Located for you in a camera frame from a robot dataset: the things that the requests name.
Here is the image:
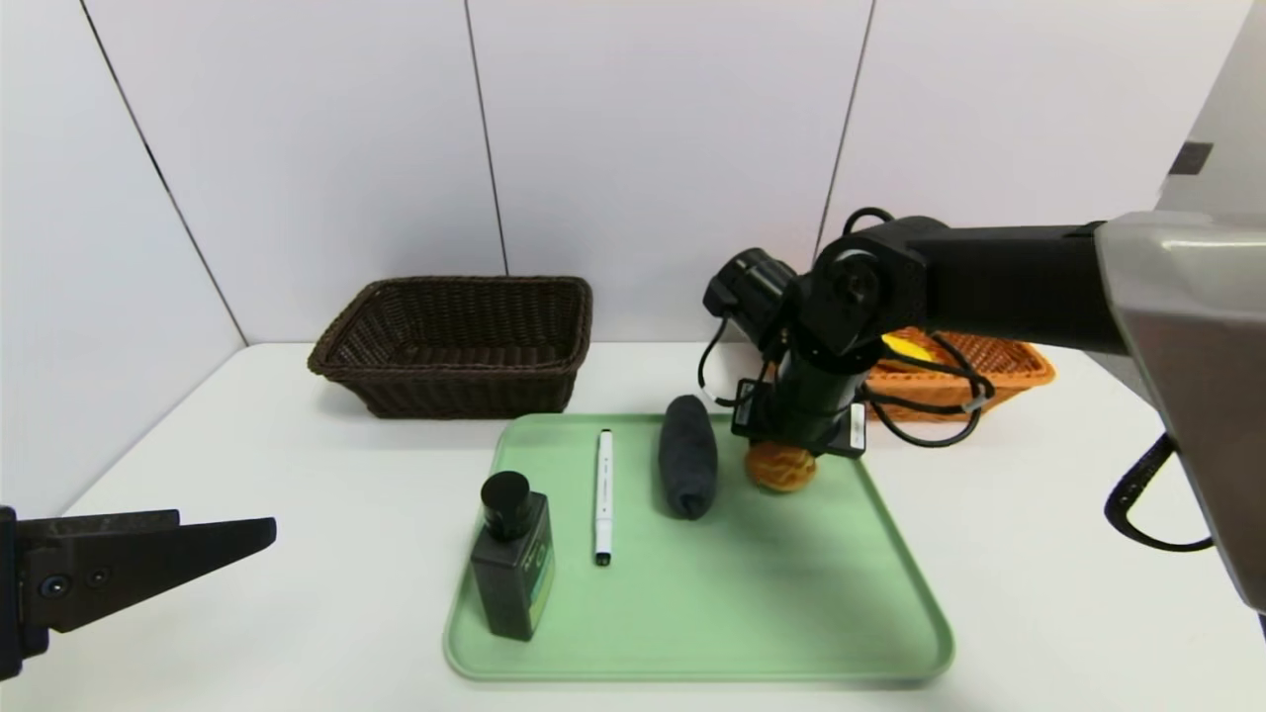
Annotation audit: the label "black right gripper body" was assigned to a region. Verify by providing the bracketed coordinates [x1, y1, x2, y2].
[730, 349, 866, 460]

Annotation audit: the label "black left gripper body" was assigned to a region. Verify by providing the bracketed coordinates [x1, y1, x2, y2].
[0, 504, 49, 681]

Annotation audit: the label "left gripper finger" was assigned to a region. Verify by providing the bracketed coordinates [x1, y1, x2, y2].
[18, 516, 278, 634]
[15, 508, 180, 549]

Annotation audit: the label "round brown bread bun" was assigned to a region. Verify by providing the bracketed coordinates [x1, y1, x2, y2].
[745, 445, 820, 493]

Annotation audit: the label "dark grey cloth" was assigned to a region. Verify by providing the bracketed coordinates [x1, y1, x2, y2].
[659, 396, 719, 521]

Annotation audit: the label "white marker pen black caps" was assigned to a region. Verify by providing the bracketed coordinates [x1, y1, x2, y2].
[594, 429, 614, 567]

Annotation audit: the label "black square pump bottle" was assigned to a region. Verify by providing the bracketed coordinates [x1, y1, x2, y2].
[471, 470, 556, 642]

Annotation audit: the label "orange wicker basket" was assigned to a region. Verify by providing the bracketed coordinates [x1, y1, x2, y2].
[865, 328, 1055, 423]

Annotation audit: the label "dark brown wicker basket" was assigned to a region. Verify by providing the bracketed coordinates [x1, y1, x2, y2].
[308, 276, 594, 420]

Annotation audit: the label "light green plastic tray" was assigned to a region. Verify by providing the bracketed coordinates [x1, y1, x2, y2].
[443, 412, 955, 683]

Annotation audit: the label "thin black right camera cable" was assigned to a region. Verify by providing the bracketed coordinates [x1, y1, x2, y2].
[697, 314, 755, 408]

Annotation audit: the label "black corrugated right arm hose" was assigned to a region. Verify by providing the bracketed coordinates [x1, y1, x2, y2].
[1105, 433, 1213, 553]

